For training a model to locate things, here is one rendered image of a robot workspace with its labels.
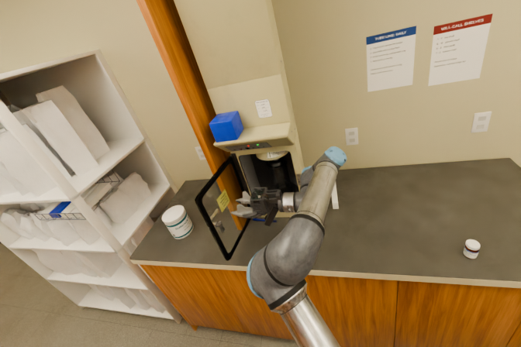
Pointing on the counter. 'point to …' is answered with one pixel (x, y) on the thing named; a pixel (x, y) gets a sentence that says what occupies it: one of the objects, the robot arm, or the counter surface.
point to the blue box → (226, 126)
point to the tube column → (225, 16)
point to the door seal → (208, 214)
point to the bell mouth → (271, 155)
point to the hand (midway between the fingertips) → (236, 207)
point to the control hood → (274, 133)
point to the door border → (207, 219)
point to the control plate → (249, 146)
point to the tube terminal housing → (225, 102)
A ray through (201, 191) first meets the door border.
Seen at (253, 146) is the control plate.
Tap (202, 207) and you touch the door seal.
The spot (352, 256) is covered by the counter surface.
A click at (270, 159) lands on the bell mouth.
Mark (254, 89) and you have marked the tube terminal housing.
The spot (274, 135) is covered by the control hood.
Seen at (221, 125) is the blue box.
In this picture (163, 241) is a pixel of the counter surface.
